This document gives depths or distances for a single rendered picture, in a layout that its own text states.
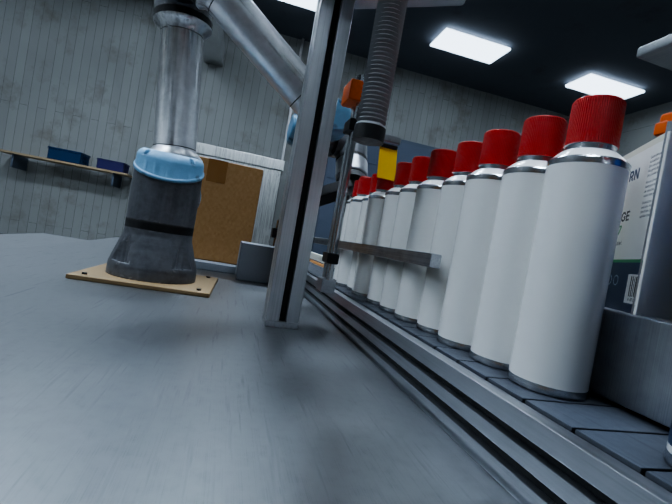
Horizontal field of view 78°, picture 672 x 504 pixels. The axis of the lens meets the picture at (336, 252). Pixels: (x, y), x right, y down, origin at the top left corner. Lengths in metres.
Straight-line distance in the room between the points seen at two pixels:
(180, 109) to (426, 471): 0.81
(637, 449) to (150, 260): 0.67
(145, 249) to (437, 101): 9.01
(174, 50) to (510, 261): 0.80
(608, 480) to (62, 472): 0.25
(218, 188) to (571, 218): 0.97
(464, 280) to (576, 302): 0.11
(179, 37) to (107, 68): 8.09
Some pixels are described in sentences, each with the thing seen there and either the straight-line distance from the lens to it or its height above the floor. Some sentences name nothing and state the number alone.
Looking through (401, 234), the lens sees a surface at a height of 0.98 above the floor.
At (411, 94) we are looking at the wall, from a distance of 9.36.
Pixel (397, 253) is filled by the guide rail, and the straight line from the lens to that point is 0.49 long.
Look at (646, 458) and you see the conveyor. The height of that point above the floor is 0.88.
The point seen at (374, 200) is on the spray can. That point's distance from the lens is 0.65.
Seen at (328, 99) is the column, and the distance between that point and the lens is 0.59.
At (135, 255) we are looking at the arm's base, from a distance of 0.76.
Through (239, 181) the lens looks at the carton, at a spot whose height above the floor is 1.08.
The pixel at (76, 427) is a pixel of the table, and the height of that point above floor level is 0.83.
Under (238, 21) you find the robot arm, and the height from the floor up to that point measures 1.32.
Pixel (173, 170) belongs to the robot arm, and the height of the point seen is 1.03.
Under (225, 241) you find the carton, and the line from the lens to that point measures 1.16.
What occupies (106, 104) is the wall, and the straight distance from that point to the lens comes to 8.89.
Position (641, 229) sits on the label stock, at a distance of 0.35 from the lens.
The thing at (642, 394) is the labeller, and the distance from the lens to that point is 0.33.
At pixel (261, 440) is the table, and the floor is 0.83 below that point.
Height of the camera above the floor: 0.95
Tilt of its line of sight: 1 degrees down
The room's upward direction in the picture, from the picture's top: 10 degrees clockwise
